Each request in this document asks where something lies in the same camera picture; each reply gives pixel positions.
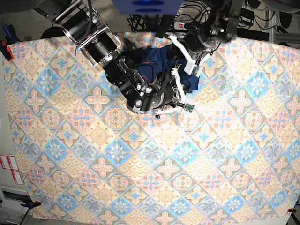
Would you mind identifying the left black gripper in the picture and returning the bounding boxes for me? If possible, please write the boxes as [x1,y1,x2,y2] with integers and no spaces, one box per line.
[165,22,221,75]

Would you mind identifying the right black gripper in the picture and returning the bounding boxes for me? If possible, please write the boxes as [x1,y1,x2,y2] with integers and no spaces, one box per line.
[150,63,195,119]

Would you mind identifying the blue long-sleeve T-shirt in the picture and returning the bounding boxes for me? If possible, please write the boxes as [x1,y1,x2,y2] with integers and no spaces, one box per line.
[121,39,199,93]

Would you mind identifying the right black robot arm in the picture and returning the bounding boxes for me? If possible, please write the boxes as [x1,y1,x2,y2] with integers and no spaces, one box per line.
[34,0,194,117]

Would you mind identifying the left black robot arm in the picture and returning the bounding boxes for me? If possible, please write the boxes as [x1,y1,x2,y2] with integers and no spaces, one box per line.
[166,0,255,75]

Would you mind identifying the white power strip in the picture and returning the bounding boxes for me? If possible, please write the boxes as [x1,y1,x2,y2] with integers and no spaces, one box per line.
[173,21,189,30]

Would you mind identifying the blue box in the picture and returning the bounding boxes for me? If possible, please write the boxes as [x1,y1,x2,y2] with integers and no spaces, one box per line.
[112,0,183,15]

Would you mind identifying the black round speaker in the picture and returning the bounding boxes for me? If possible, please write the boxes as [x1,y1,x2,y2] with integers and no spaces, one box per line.
[278,11,292,29]

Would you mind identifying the patterned tablecloth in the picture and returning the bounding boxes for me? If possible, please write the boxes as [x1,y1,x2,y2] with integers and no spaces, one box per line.
[3,37,300,225]

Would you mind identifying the black red table clamp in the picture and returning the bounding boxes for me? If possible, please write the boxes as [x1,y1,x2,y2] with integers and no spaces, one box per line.
[0,41,14,61]

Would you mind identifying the white red labels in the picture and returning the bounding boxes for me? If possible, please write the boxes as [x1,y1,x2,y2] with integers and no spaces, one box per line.
[0,154,23,185]

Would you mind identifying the black orange clamp lower-right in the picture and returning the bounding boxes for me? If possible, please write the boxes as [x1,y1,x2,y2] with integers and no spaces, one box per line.
[288,208,297,213]

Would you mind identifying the black orange clamp lower-left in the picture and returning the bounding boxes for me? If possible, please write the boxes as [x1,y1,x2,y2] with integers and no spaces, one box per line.
[20,200,41,209]

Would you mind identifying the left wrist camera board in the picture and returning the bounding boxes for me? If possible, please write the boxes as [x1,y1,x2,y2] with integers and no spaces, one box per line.
[192,66,203,78]

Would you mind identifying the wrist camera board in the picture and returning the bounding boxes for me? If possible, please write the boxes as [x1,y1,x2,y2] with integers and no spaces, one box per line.
[192,66,203,78]
[183,103,194,113]

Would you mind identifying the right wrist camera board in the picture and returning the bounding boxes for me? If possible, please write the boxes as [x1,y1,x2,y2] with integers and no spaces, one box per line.
[183,103,194,113]

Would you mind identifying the black stand post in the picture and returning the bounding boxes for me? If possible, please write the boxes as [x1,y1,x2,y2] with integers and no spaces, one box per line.
[155,15,175,38]

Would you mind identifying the black cable bundle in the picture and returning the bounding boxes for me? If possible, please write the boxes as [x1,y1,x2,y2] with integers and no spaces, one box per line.
[127,14,162,32]

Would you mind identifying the aluminium frame profile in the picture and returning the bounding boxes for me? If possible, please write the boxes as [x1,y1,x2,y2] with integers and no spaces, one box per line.
[266,9,300,44]

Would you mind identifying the blue handled clamp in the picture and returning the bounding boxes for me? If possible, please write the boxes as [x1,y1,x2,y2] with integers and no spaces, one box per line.
[2,24,20,44]

